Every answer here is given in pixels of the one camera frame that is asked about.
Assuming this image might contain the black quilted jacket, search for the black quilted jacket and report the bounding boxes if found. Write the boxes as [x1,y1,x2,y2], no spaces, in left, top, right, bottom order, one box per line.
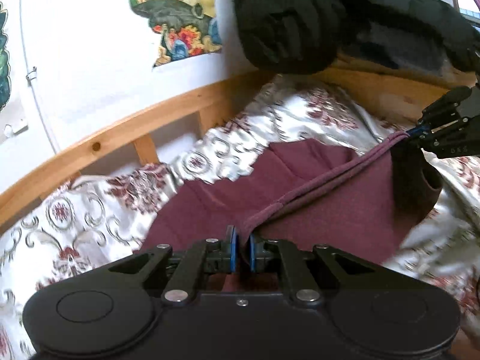
[233,0,480,76]

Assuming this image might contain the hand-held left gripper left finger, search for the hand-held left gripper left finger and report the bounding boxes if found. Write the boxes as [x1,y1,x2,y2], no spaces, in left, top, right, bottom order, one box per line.
[108,226,239,305]

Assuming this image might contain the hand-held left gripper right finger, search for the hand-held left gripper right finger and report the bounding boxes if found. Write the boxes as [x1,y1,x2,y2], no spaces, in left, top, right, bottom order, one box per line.
[247,232,376,304]

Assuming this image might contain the colourful landscape wall poster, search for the colourful landscape wall poster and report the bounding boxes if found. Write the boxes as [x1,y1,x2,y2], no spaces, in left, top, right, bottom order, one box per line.
[125,0,223,68]

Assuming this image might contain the floral satin bedspread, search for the floral satin bedspread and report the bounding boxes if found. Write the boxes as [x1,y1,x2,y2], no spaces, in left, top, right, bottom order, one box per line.
[0,73,480,360]

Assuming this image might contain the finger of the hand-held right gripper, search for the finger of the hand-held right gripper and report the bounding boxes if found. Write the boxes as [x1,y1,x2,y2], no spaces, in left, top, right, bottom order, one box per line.
[418,87,477,128]
[408,118,480,159]

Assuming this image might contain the cartoon girl wall poster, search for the cartoon girl wall poster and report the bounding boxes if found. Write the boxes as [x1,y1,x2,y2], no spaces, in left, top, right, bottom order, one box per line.
[0,2,30,145]

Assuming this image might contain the maroon long-sleeved sweater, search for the maroon long-sleeved sweater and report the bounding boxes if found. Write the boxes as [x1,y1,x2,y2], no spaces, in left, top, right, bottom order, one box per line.
[137,129,443,293]

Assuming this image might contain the white wall pipe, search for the white wall pipe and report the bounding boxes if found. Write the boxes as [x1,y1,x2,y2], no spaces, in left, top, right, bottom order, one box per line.
[19,0,58,155]

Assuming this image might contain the wooden bed frame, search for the wooden bed frame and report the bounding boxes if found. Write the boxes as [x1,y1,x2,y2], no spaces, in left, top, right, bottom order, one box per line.
[0,54,480,218]

